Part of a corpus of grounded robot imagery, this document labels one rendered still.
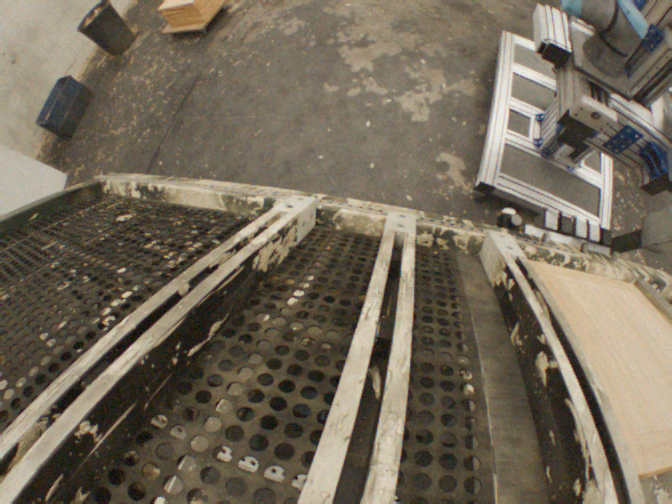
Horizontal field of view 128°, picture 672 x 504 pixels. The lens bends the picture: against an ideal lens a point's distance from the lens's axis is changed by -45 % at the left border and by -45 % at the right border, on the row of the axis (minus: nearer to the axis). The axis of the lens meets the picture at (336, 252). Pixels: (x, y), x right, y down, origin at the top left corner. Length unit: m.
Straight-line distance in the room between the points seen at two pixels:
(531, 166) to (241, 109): 1.87
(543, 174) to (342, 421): 1.65
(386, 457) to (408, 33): 2.45
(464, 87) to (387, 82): 0.52
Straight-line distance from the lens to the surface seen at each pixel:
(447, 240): 0.73
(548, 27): 1.26
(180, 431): 0.83
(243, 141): 2.06
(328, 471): 0.22
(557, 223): 1.06
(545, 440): 0.38
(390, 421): 0.24
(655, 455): 0.49
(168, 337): 0.33
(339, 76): 2.16
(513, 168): 1.68
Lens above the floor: 1.59
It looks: 78 degrees down
